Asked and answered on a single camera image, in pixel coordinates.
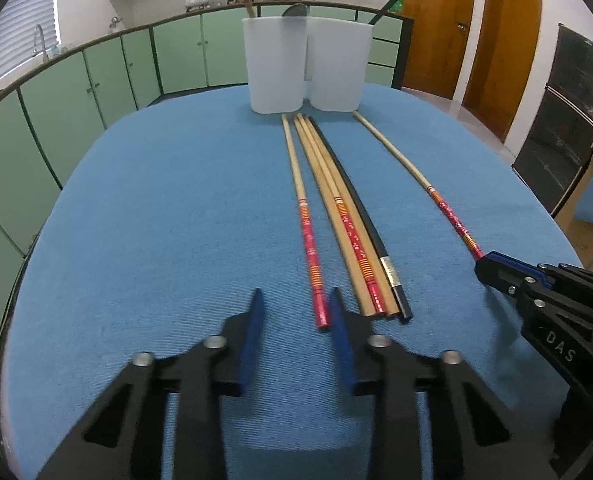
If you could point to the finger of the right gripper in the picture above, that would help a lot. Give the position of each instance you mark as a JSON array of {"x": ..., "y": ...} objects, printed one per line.
[{"x": 506, "y": 274}]

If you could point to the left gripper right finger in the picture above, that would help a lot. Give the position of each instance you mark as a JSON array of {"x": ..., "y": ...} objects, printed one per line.
[{"x": 473, "y": 434}]

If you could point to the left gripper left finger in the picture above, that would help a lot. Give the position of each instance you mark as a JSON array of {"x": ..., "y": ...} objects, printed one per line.
[{"x": 121, "y": 435}]

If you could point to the curved bamboo chopstick red end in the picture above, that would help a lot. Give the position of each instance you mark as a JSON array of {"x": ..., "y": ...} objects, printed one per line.
[{"x": 438, "y": 200}]

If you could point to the black chopstick silver band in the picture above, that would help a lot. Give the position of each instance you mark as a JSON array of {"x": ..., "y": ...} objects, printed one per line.
[{"x": 387, "y": 267}]

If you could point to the plain tan wooden chopstick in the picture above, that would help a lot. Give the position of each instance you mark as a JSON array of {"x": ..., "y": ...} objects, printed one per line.
[{"x": 391, "y": 307}]

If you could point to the red orange patterned chopstick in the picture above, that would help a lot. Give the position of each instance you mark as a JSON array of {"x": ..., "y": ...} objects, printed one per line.
[{"x": 359, "y": 254}]

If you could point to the red patterned bamboo chopstick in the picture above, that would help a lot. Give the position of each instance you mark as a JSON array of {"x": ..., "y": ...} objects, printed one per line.
[{"x": 320, "y": 308}]

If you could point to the green lower kitchen cabinets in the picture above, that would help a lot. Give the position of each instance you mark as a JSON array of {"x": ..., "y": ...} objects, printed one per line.
[{"x": 76, "y": 110}]

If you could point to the black oven cabinet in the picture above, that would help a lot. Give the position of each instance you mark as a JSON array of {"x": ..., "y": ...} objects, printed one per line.
[{"x": 560, "y": 141}]

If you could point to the right wooden door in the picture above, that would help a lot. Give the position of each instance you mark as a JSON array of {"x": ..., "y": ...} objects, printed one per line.
[{"x": 502, "y": 63}]

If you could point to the wooden door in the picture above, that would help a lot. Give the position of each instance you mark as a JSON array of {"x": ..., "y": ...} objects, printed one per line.
[
  {"x": 437, "y": 45},
  {"x": 502, "y": 63}
]

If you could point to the blue table mat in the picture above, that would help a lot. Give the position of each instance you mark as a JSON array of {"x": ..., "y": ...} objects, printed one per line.
[{"x": 451, "y": 308}]

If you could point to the left wooden door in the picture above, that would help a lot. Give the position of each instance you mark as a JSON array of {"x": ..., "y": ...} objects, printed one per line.
[{"x": 437, "y": 45}]

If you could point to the white twin utensil holder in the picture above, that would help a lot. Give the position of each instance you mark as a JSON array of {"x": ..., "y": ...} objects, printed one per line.
[{"x": 290, "y": 61}]

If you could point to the dark spoon in holder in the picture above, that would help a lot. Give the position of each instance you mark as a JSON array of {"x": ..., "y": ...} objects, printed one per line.
[{"x": 297, "y": 10}]

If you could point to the chrome sink faucet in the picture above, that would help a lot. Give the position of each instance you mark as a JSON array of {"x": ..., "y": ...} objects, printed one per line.
[{"x": 39, "y": 43}]

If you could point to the white window blinds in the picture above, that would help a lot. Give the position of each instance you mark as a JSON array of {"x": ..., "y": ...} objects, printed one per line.
[{"x": 18, "y": 19}]

